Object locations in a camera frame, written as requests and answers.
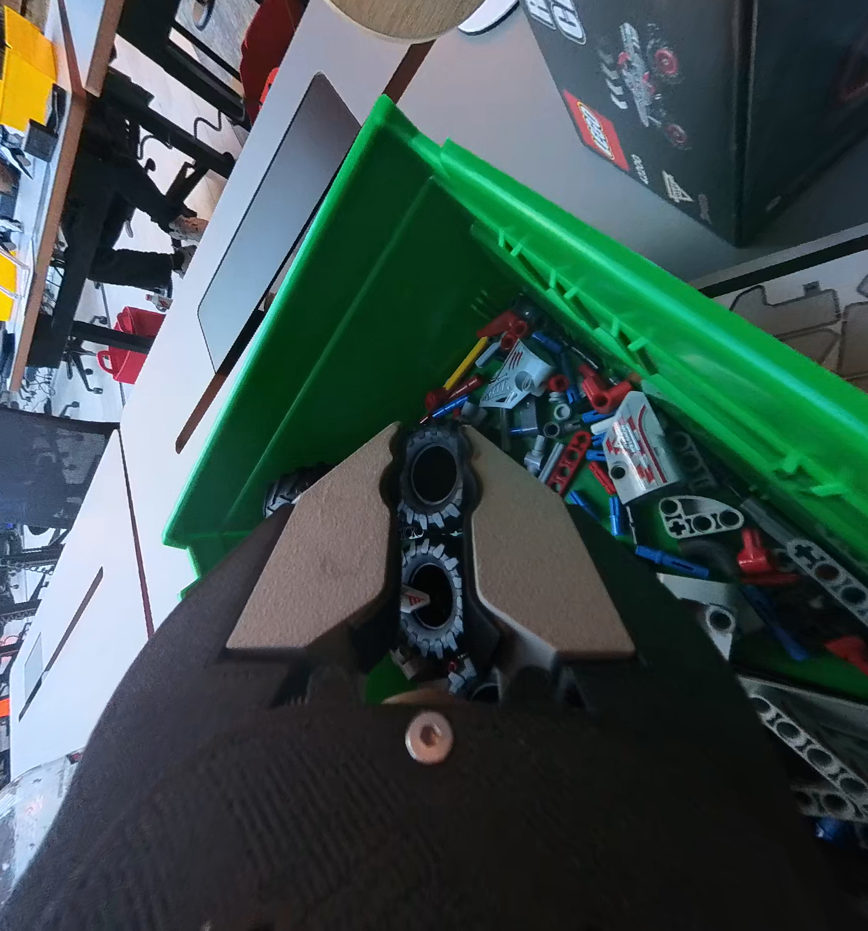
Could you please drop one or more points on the white desk with wooden edge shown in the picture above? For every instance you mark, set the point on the white desk with wooden edge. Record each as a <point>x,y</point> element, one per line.
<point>41,218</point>

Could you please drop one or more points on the black mesh office chair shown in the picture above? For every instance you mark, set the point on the black mesh office chair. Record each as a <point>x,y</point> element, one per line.
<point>34,465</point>

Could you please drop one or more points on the grey sticker sheet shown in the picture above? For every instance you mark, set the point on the grey sticker sheet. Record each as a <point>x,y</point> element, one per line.
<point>805,327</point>

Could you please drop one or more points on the orange plastic crate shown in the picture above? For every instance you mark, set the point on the orange plastic crate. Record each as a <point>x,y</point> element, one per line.
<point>270,51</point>

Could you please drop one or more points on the black lego tire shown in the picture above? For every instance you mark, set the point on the black lego tire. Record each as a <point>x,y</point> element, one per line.
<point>288,491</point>
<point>434,641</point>
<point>463,676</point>
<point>434,520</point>

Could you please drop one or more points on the black lego set box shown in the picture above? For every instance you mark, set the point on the black lego set box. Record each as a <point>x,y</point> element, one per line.
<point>659,109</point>

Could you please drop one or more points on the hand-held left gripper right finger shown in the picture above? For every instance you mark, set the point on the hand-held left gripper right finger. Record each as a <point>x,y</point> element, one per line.
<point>543,567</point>

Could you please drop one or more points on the pile of lego pieces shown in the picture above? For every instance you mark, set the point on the pile of lego pieces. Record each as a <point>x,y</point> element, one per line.
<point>638,451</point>

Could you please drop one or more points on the clear plastic water bottle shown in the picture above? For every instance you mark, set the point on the clear plastic water bottle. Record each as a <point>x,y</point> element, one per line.
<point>5,836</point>

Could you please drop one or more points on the silver laptop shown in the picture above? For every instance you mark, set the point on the silver laptop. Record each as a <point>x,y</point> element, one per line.
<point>281,218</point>

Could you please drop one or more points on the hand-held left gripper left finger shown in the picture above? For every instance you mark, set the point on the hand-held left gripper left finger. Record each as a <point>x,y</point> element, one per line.
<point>317,560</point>

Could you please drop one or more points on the green plastic storage bin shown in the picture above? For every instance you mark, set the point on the green plastic storage bin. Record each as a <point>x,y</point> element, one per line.
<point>376,291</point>

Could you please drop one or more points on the red plastic crate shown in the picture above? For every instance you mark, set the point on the red plastic crate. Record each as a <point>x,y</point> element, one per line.
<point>136,342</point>

